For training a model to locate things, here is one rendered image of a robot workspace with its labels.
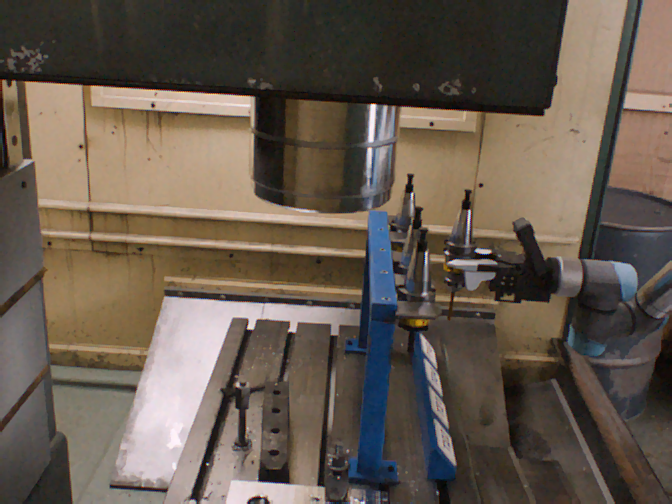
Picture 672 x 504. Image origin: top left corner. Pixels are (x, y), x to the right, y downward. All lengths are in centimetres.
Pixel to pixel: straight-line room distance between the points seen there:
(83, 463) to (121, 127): 82
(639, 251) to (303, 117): 238
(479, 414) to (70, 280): 113
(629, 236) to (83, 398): 200
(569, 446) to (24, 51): 153
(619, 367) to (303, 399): 193
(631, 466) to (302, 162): 112
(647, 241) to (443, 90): 237
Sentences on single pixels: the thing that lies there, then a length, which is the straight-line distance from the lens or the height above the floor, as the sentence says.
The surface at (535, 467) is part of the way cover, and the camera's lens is 174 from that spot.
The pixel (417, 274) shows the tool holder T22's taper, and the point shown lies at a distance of 116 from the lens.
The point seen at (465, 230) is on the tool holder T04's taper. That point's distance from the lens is 139.
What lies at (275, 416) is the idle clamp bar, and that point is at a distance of 130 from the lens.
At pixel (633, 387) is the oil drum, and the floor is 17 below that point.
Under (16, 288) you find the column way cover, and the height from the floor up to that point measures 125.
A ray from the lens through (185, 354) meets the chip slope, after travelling 188.
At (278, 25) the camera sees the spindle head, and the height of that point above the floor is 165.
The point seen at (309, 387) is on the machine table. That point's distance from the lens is 151.
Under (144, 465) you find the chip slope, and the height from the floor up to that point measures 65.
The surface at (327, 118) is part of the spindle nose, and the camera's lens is 71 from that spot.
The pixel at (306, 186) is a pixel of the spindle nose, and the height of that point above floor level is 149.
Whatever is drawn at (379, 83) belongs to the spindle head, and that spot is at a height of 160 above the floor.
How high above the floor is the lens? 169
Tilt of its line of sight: 21 degrees down
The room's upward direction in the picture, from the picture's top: 4 degrees clockwise
